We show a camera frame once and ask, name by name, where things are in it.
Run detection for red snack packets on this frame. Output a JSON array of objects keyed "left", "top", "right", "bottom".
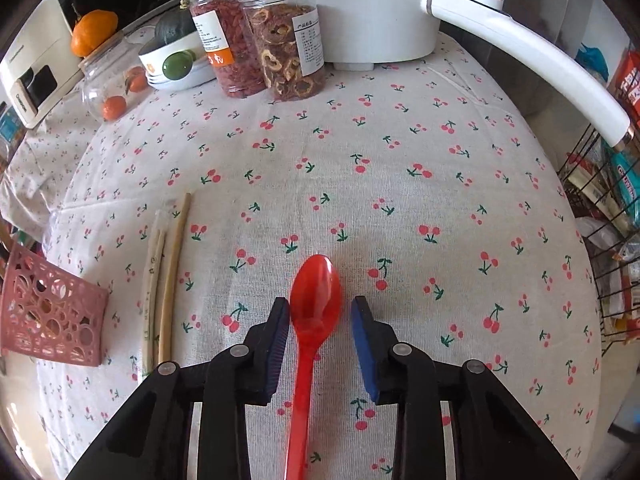
[{"left": 611, "top": 49, "right": 640, "bottom": 123}]

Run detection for white electric cooking pot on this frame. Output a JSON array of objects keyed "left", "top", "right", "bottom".
[{"left": 245, "top": 0, "right": 632, "bottom": 149}]

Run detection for jar of red goji berries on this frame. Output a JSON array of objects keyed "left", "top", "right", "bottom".
[{"left": 179, "top": 0, "right": 267, "bottom": 99}]

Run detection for blue plastic bag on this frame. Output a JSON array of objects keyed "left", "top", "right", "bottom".
[{"left": 574, "top": 41, "right": 611, "bottom": 82}]

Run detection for white enamel bowl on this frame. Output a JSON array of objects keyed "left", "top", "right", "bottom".
[{"left": 137, "top": 30, "right": 217, "bottom": 92}]

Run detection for pink perforated utensil basket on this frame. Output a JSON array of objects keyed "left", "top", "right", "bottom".
[{"left": 0, "top": 242, "right": 110, "bottom": 369}]

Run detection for jar of dried fruit slices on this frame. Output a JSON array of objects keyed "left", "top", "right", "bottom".
[{"left": 234, "top": 0, "right": 327, "bottom": 103}]

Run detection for small tangerine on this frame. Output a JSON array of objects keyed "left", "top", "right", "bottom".
[
  {"left": 102, "top": 95, "right": 127, "bottom": 121},
  {"left": 124, "top": 65, "right": 149, "bottom": 94}
]

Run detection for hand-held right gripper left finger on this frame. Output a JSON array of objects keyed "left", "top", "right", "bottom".
[{"left": 67, "top": 297, "right": 292, "bottom": 480}]

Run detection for white air fryer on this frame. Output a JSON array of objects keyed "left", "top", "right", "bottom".
[{"left": 0, "top": 0, "right": 84, "bottom": 130}]

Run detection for cherry print tablecloth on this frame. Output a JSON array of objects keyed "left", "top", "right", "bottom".
[{"left": 5, "top": 27, "right": 604, "bottom": 480}]

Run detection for red plastic spoon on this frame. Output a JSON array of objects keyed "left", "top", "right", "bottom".
[{"left": 284, "top": 254, "right": 344, "bottom": 480}]

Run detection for bunch of wooden chopsticks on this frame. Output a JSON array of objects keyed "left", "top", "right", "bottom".
[{"left": 148, "top": 192, "right": 194, "bottom": 367}]

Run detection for clear glass jar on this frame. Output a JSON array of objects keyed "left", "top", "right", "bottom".
[{"left": 78, "top": 30, "right": 151, "bottom": 122}]

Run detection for green pumpkin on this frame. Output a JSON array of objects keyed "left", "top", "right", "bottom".
[{"left": 153, "top": 6, "right": 199, "bottom": 52}]

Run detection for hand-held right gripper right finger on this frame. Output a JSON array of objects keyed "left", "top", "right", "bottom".
[{"left": 350, "top": 296, "right": 581, "bottom": 480}]

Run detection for paper-wrapped chopstick pair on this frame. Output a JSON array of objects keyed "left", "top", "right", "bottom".
[{"left": 141, "top": 208, "right": 169, "bottom": 377}]

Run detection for black wire rack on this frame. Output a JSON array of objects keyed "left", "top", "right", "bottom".
[{"left": 556, "top": 109, "right": 640, "bottom": 357}]

